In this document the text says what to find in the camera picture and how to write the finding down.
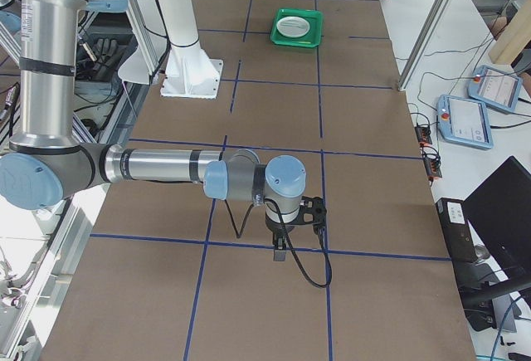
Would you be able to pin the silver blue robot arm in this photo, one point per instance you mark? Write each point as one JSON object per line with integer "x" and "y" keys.
{"x": 47, "y": 164}

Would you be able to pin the white paper sheet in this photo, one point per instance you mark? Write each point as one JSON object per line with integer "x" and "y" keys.
{"x": 134, "y": 70}

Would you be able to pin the black monitor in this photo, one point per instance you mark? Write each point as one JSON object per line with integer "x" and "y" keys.
{"x": 499, "y": 212}

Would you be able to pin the orange black power strip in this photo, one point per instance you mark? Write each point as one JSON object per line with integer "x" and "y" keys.
{"x": 432, "y": 166}
{"x": 423, "y": 133}

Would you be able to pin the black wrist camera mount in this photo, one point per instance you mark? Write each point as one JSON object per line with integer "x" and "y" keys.
{"x": 313, "y": 212}

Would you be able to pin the near blue teach pendant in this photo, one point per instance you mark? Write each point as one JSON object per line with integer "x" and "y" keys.
{"x": 464, "y": 121}

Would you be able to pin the green plastic tray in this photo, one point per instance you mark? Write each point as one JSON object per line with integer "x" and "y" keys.
{"x": 315, "y": 19}

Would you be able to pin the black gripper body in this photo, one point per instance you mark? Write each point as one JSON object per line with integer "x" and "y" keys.
{"x": 277, "y": 228}

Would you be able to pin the white round plate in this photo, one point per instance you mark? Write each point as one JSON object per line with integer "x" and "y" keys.
{"x": 292, "y": 27}

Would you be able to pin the far blue teach pendant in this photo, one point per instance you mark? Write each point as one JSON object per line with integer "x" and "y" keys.
{"x": 497, "y": 89}

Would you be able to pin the aluminium frame post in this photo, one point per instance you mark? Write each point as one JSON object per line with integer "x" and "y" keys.
{"x": 426, "y": 33}

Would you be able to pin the black computer box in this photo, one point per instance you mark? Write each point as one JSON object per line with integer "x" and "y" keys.
{"x": 456, "y": 230}

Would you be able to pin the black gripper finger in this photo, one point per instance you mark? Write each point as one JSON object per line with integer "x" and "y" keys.
{"x": 280, "y": 253}

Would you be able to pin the wooden plank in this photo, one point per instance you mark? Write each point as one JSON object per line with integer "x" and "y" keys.
{"x": 511, "y": 36}

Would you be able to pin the blue teach pendant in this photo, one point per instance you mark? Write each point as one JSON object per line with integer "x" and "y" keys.
{"x": 497, "y": 89}
{"x": 464, "y": 121}

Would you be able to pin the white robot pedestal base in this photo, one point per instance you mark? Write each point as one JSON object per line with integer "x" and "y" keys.
{"x": 190, "y": 72}

